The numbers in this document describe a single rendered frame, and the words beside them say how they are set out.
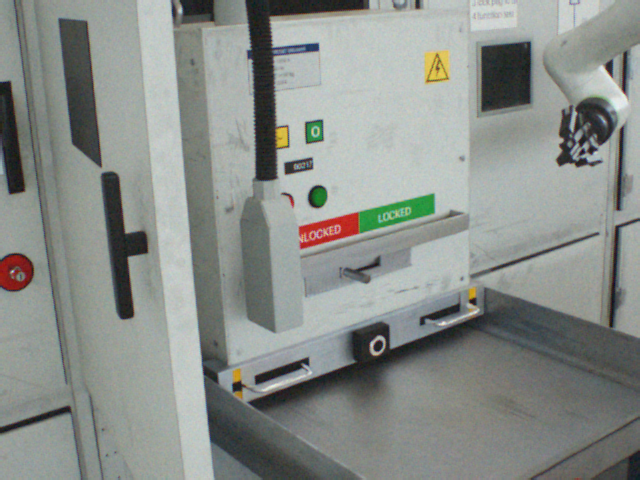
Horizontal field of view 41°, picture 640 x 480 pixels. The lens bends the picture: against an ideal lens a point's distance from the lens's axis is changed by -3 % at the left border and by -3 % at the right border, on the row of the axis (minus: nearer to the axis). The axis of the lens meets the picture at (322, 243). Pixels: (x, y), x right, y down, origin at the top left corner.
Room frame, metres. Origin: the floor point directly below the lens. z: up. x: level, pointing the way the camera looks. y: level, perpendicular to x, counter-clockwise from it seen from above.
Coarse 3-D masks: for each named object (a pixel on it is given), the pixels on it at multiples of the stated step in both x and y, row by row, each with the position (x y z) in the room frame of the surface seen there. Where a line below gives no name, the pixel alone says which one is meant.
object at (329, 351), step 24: (456, 288) 1.42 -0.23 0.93; (480, 288) 1.44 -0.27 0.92; (408, 312) 1.34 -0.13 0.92; (432, 312) 1.37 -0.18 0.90; (456, 312) 1.41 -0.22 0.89; (480, 312) 1.44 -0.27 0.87; (336, 336) 1.25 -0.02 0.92; (408, 336) 1.34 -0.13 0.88; (216, 360) 1.17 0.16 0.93; (264, 360) 1.17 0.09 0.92; (288, 360) 1.20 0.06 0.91; (312, 360) 1.22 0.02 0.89; (336, 360) 1.25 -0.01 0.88; (240, 384) 1.15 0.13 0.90; (264, 384) 1.17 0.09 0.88
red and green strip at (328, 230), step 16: (384, 208) 1.33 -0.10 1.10; (400, 208) 1.35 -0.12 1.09; (416, 208) 1.37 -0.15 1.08; (432, 208) 1.39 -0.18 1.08; (320, 224) 1.25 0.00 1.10; (336, 224) 1.27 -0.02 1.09; (352, 224) 1.29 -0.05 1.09; (368, 224) 1.31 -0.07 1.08; (384, 224) 1.33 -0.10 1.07; (304, 240) 1.23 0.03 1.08; (320, 240) 1.25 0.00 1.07
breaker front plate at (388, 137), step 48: (240, 48) 1.18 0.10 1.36; (336, 48) 1.28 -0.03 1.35; (384, 48) 1.33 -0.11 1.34; (432, 48) 1.39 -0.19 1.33; (240, 96) 1.18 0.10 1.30; (288, 96) 1.23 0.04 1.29; (336, 96) 1.28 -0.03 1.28; (384, 96) 1.33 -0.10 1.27; (432, 96) 1.39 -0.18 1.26; (240, 144) 1.18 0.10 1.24; (336, 144) 1.27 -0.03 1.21; (384, 144) 1.33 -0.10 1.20; (432, 144) 1.39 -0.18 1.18; (240, 192) 1.17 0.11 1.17; (288, 192) 1.22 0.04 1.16; (336, 192) 1.27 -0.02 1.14; (384, 192) 1.33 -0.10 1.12; (432, 192) 1.39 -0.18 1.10; (240, 240) 1.17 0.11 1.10; (336, 240) 1.27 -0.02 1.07; (240, 288) 1.17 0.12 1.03; (336, 288) 1.26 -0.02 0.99; (384, 288) 1.32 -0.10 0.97; (432, 288) 1.39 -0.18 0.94; (240, 336) 1.16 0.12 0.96; (288, 336) 1.21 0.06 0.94
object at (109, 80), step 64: (64, 0) 1.07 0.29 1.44; (128, 0) 0.77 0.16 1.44; (64, 64) 1.10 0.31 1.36; (128, 64) 0.79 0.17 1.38; (64, 128) 1.17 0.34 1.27; (128, 128) 0.81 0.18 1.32; (64, 192) 1.23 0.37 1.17; (128, 192) 0.84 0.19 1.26; (128, 256) 0.87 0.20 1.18; (128, 320) 0.90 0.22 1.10; (192, 320) 0.76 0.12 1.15; (128, 384) 0.95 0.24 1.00; (192, 384) 0.76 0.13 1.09; (128, 448) 1.00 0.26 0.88; (192, 448) 0.75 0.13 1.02
